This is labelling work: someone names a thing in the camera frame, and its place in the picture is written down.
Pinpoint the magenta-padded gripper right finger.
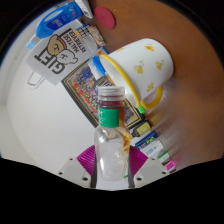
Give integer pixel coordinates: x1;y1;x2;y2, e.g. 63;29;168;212
125;145;170;190

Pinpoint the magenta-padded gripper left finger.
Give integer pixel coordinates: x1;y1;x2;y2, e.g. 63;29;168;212
55;145;98;190

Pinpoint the clear green-labelled drink bottle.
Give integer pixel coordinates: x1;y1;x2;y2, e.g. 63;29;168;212
93;85;131;183

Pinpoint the white tube bottle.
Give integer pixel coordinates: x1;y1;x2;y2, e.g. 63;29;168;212
143;141;165;158

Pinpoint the dark blue pump bottle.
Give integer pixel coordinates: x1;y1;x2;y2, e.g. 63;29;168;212
134;130;158;149

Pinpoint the dark yellow-labelled pump bottle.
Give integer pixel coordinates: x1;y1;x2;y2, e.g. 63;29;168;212
130;121;152;138

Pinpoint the dark-framed group photo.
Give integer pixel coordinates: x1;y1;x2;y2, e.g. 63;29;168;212
61;59;151;131

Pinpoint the white mug with yellow rim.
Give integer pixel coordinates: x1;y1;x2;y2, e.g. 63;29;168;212
98;38;175;110

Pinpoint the white printed paper bag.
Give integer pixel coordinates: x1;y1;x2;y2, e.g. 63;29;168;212
25;23;101;88

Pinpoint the beige snack packet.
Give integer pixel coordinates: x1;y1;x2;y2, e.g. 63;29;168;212
87;25;107;48

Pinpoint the colourful puzzle cube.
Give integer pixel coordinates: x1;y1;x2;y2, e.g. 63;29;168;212
74;23;91;40

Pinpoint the blue detergent bottle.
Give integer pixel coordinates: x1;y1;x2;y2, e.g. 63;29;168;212
25;1;84;50

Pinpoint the flat round red coaster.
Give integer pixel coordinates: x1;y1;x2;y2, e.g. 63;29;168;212
93;6;116;30

